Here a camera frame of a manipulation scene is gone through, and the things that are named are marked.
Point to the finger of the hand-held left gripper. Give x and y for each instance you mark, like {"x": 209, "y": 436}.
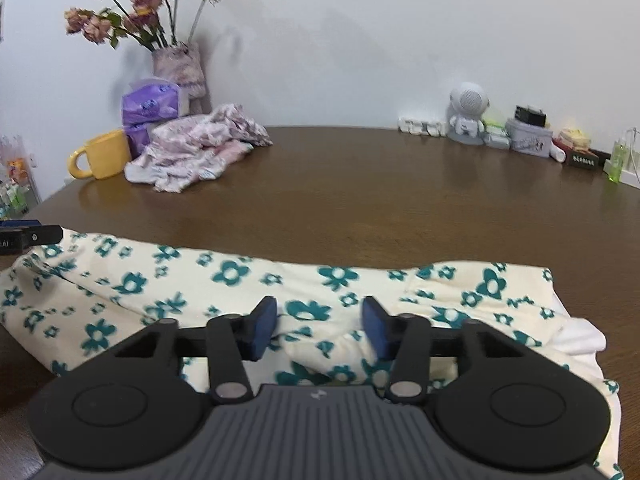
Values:
{"x": 45, "y": 235}
{"x": 20, "y": 223}

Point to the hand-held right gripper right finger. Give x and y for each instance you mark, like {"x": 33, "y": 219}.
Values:
{"x": 375, "y": 327}

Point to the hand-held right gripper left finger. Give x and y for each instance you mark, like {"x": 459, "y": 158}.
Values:
{"x": 262, "y": 327}

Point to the cream green-flowered garment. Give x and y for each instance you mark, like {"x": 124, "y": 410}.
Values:
{"x": 200, "y": 280}

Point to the clear cosmetics organizer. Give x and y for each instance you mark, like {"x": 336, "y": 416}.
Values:
{"x": 17, "y": 180}

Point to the yellow mug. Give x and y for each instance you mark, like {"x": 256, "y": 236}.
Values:
{"x": 107, "y": 155}

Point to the purple tissue pack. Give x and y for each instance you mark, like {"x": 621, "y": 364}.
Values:
{"x": 137, "y": 140}
{"x": 150, "y": 105}

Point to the pink floral garment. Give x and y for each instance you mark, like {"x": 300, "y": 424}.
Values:
{"x": 190, "y": 145}

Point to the white power strip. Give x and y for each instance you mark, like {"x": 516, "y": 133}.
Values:
{"x": 422, "y": 126}

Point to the pink mottled vase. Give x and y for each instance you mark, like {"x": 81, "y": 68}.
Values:
{"x": 177, "y": 65}

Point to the stack of small white-green boxes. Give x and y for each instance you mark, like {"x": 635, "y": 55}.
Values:
{"x": 497, "y": 137}

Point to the grey tin box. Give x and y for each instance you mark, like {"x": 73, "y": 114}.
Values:
{"x": 527, "y": 140}

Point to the white robot-shaped speaker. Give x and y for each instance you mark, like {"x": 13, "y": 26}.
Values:
{"x": 467, "y": 100}

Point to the white tube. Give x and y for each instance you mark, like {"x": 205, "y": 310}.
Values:
{"x": 558, "y": 154}

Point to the black charger block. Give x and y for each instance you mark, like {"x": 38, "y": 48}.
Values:
{"x": 530, "y": 116}

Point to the dark red labelled box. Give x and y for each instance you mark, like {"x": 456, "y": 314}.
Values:
{"x": 585, "y": 162}

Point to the yellow note pad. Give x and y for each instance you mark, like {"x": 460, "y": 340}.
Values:
{"x": 574, "y": 139}

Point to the green liquid bottle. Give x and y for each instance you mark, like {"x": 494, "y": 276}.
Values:
{"x": 617, "y": 165}

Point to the white extension socket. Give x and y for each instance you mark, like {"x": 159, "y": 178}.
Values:
{"x": 632, "y": 171}

